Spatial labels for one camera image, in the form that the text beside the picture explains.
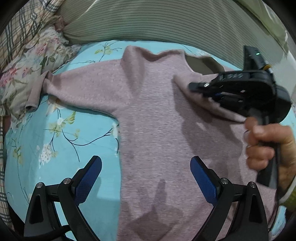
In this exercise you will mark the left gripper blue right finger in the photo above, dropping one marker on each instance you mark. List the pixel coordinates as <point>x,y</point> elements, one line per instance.
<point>249,221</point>

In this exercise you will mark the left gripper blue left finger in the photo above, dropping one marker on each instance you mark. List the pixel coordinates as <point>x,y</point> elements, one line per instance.
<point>54,209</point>

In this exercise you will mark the pink knit sweater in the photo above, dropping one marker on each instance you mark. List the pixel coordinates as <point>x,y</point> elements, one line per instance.
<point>162,126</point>

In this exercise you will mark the red sleeve green cuff forearm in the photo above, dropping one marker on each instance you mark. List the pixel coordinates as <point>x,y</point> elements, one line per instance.
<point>289,199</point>

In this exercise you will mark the person's right hand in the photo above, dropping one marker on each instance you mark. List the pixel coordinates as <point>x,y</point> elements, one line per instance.
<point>258,154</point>

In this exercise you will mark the light blue floral bedsheet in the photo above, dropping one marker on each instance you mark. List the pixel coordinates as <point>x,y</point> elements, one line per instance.
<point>57,140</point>

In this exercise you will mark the green striped quilt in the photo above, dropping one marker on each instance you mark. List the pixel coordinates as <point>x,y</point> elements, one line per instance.
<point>221,28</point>

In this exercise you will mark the pale green pillow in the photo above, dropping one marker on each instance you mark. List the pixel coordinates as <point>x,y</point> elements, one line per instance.
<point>269,20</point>

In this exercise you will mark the floral patterned pillow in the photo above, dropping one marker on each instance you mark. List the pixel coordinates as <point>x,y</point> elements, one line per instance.
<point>47,51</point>

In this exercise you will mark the plaid checkered pillow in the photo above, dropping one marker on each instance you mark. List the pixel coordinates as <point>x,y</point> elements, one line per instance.
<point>24,25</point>

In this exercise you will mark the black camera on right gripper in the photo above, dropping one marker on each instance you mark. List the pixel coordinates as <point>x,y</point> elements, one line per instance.
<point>253,59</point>

